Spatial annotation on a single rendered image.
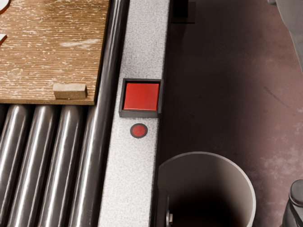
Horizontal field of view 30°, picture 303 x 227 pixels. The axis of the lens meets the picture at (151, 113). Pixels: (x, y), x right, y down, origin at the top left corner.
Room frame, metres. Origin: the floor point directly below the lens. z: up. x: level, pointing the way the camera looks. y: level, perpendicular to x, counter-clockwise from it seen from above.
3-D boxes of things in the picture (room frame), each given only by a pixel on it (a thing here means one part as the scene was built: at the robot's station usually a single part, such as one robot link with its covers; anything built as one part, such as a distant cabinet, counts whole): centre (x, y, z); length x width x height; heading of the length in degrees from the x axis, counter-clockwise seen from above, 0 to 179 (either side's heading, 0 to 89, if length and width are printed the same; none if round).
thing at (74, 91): (0.61, 0.14, 0.95); 0.06 x 0.02 x 0.03; 80
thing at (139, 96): (0.60, 0.01, 0.92); 0.06 x 0.06 x 0.01; 80
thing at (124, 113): (0.60, 0.01, 0.92); 0.08 x 0.08 x 0.02; 80
